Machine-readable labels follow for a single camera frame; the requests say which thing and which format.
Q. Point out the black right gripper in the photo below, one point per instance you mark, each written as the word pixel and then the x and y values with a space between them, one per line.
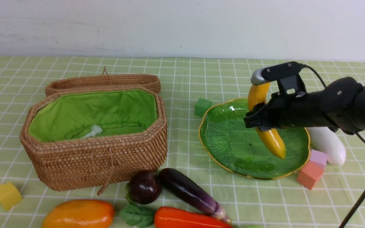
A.
pixel 331 107

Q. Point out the white radish with leaves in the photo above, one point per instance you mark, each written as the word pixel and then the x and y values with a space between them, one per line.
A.
pixel 326 141

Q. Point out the yellow banana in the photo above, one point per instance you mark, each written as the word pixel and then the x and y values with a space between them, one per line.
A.
pixel 270 138

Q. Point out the long purple eggplant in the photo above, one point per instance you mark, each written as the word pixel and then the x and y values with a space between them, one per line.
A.
pixel 190 192

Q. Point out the red carrot with leaves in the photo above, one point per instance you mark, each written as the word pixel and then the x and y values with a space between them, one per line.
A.
pixel 167 217

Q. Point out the dark purple mangosteen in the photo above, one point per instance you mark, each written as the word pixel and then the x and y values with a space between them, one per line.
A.
pixel 144 187

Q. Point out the orange mango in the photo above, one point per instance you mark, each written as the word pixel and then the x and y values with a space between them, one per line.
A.
pixel 80 213

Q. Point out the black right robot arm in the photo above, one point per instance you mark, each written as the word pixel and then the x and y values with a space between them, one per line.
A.
pixel 341 105

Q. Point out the pink foam cube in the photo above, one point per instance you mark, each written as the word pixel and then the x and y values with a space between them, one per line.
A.
pixel 319 158

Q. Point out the orange foam cube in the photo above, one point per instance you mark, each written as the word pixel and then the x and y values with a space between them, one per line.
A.
pixel 309 175

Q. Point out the green glass leaf plate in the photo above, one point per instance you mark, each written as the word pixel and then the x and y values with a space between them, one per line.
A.
pixel 238 149

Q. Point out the woven rattan basket lid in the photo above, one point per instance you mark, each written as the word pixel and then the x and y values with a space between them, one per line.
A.
pixel 148 81

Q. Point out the woven rattan basket green lining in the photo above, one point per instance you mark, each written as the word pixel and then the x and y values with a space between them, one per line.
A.
pixel 95 137

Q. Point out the yellow foam cube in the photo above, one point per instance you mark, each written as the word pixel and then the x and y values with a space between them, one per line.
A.
pixel 9 196

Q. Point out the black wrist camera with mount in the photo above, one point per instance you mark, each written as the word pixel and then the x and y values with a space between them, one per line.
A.
pixel 287 76

